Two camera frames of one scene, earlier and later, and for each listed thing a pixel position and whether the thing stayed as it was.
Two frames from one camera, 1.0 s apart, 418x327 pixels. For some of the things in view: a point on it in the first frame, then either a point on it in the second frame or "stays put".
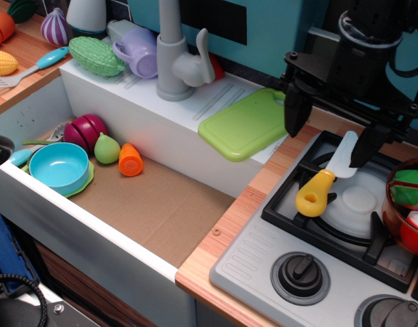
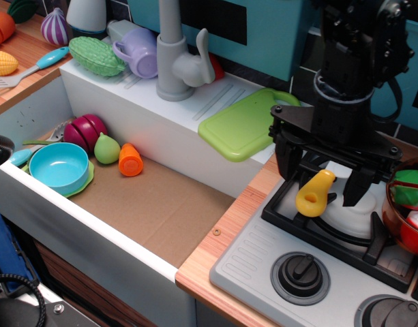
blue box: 5,253 stays put
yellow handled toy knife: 311,199 stays put
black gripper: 309,78 → 335,129
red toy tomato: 219,72 stays put
